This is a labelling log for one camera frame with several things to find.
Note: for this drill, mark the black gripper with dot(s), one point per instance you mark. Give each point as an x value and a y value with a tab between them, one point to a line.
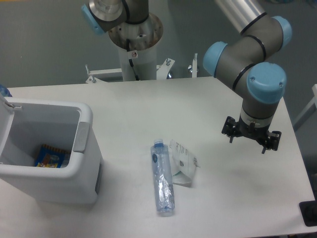
268	140

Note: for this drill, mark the white plastic bag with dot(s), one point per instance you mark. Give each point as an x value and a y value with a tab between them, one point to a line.
183	164

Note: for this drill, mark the crushed clear plastic bottle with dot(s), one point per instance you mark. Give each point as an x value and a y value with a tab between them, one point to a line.
162	178

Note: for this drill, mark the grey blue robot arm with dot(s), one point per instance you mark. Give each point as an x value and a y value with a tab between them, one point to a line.
242	67

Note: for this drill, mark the white plastic trash can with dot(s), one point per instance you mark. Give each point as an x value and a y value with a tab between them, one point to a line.
25	125

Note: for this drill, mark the black device at table edge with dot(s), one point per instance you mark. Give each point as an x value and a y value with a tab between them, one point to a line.
309	212

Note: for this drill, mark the colourful snack wrapper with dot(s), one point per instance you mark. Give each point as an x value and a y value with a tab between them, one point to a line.
52	157

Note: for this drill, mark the blue object at left edge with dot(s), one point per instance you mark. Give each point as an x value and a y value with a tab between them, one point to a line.
4	91

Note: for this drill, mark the white frame at right edge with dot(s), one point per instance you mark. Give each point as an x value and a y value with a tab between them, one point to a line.
307	111

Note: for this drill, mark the white metal base frame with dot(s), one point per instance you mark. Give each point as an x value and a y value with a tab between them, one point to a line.
134	69

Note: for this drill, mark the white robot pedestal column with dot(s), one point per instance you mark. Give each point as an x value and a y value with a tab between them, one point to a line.
143	38

